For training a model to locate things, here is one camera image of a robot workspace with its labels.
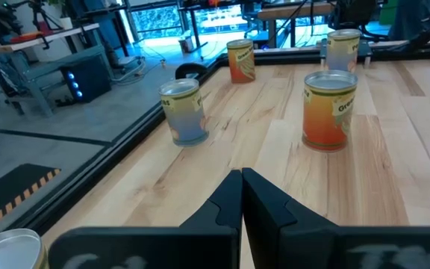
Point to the black computer tower blue lights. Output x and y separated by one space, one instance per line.
88 80

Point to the black mat hazard stripe edge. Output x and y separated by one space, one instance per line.
9 194

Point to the green box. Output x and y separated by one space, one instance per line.
386 11

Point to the black aluminium table frame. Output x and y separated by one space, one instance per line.
88 178

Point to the white top desk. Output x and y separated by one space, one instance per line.
69 31

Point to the peaches can blue label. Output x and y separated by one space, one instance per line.
343 52
183 112

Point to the black frame desk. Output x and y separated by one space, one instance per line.
195 28

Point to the small box on floor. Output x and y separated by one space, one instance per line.
186 44

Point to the wooden top desk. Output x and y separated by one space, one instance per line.
293 11

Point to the silver lid tin can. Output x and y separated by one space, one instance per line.
6 250

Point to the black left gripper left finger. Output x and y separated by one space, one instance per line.
200 246

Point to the potted plant white pot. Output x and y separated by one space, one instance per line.
66 23

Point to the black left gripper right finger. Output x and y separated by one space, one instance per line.
312 246

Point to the orange red item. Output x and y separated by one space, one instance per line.
24 36

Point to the green beans can orange label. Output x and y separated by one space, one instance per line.
241 61
327 116

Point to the large glass window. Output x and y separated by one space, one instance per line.
157 22

